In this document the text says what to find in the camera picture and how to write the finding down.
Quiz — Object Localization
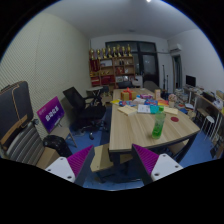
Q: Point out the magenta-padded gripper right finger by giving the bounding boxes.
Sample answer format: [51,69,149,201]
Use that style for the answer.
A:
[130,143,184,186]

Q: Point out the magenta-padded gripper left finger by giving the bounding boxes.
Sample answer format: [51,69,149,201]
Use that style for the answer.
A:
[44,144,96,188]

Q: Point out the green drink bottle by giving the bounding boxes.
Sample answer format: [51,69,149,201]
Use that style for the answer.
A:
[151,111,167,140]

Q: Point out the light wooden bench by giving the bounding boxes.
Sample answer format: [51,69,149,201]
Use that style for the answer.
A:
[89,143,133,173]

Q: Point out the black bag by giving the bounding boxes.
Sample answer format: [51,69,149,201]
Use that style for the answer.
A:
[42,134,73,158]

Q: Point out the brown cardboard box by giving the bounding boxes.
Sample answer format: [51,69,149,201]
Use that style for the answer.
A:
[35,146,61,170]

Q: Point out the white booklet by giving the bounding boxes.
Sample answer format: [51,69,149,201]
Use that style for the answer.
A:
[137,104,152,114]

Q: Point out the black office chair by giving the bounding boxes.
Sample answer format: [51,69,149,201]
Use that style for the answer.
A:
[62,86,108,133]

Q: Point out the small cream notebook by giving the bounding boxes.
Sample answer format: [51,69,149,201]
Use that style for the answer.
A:
[117,105,138,117]

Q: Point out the long cream book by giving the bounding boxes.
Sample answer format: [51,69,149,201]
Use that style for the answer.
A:
[162,105,180,116]

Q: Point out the purple sign board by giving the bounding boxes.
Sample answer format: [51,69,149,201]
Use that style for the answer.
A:
[36,96,66,134]

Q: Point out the blue printed book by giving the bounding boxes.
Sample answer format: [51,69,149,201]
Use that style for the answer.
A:
[143,98,159,106]

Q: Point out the orange printed book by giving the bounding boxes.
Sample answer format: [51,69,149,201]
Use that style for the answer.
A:
[157,99,170,107]

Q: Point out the pink flat box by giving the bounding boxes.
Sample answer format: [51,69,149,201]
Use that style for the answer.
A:
[139,93,154,100]

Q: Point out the pink flowers in white pot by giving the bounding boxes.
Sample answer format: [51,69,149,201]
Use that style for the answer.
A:
[167,93,178,108]

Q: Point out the tan upright cardboard box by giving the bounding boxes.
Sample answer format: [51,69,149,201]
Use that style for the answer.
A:
[153,88,162,100]

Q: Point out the yellow gift box red ribbon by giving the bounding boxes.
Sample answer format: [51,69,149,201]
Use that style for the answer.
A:
[120,87,138,102]

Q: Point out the stack of books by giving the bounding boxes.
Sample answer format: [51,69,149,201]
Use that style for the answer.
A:
[174,88,189,104]

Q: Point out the white round stool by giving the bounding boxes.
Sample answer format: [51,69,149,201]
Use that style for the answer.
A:
[200,115,216,138]

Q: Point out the small wooden stool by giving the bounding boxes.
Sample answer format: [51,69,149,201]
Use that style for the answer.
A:
[195,107,210,125]

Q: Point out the small round side table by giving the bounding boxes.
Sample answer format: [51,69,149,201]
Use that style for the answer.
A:
[85,85,104,99]

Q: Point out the grey striped chair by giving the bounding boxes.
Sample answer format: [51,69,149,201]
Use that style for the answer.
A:
[0,80,46,167]

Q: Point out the cluttered wooden side desk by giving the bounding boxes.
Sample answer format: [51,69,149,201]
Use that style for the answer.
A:
[183,84,224,158]

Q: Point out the black computer monitor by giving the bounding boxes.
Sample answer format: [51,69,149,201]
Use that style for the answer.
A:
[185,74,197,88]

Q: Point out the dark glass door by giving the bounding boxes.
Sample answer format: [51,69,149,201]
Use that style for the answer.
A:
[105,40,160,88]

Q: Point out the wooden shelf unit with trophies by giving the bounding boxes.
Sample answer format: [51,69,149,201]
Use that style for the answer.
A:
[88,44,137,88]

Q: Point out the white wall air conditioner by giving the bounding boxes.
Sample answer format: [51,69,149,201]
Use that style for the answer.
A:
[169,43,183,53]

